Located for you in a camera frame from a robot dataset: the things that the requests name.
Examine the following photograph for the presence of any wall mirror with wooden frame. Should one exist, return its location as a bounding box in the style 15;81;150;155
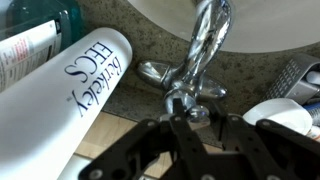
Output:
57;110;224;180

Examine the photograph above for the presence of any chrome sink faucet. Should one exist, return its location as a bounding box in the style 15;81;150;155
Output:
137;0;232;129

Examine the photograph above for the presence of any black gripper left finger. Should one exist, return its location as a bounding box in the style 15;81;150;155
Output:
78;99;207;180

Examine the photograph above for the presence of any white round sink basin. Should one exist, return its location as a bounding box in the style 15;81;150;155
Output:
128;0;320;53

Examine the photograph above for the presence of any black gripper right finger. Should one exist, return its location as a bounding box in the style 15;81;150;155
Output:
213;102;320;180

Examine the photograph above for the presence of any white Berkeley EECS bottle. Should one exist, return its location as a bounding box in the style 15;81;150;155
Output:
0;28;133;180

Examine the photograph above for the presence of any blue mouthwash bottle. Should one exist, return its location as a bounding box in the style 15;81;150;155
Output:
0;0;83;92

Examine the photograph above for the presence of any grey mesh organizer tray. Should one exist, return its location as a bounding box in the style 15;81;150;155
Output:
263;54;320;105

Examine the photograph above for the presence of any white round cream jar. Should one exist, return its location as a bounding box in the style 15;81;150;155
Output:
243;98;313;135

